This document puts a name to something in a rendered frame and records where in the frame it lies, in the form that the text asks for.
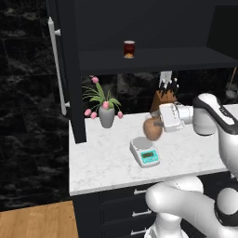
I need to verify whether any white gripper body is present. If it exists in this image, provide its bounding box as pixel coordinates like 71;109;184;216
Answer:
158;102;185;134

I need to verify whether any white digital scale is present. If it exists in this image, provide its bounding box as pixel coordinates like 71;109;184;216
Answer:
129;136;162;169

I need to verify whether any black cabinet door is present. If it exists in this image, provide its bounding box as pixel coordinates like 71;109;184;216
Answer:
46;0;87;144

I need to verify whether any black base cabinet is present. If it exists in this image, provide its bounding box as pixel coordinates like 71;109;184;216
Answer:
71;171;238;238

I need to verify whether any wooden knife block with knives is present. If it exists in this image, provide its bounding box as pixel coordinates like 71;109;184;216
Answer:
150;77;180;114

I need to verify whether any grey vase with pink flowers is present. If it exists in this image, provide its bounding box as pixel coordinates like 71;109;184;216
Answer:
82;74;125;129

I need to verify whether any grey pot with wooden tool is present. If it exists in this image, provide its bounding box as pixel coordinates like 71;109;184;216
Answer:
224;66;238;100

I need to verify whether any red can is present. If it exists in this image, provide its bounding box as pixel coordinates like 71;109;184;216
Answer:
123;40;136;60

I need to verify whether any black drawer front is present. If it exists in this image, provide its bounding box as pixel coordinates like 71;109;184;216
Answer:
100;220;153;238
99;183;156;204
99;201;156;226

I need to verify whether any white wall socket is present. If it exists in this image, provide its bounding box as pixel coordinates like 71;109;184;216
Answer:
159;71;173;89

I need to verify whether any black wall cabinet with shelf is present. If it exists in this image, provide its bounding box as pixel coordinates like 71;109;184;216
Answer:
73;0;238;76

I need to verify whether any silver drawer handle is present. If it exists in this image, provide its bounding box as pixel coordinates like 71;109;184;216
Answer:
129;228;151;237
131;209;153;218
133;188;152;196

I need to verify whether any white cabinet door handle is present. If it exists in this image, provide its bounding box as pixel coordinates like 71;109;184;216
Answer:
47;17;71;116

